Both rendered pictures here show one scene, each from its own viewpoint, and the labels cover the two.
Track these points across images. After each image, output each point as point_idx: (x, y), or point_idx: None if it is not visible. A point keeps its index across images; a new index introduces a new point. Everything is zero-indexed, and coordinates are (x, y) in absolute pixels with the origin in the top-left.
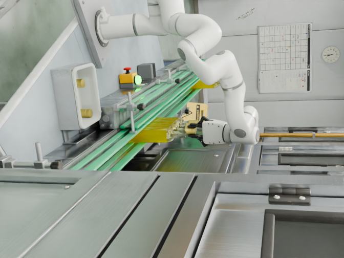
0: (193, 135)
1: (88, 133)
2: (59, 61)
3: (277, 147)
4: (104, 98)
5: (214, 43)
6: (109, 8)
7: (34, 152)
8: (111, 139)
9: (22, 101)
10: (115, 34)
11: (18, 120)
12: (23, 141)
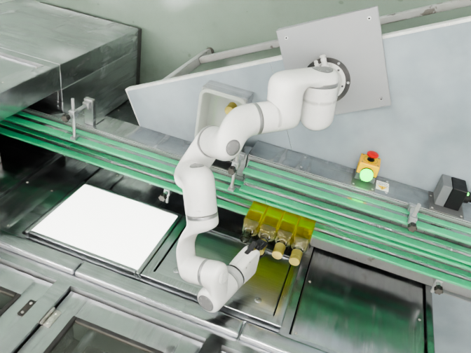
0: None
1: None
2: (228, 79)
3: None
4: (296, 153)
5: (212, 154)
6: (373, 65)
7: (162, 125)
8: (215, 174)
9: (162, 85)
10: None
11: (153, 94)
12: (153, 111)
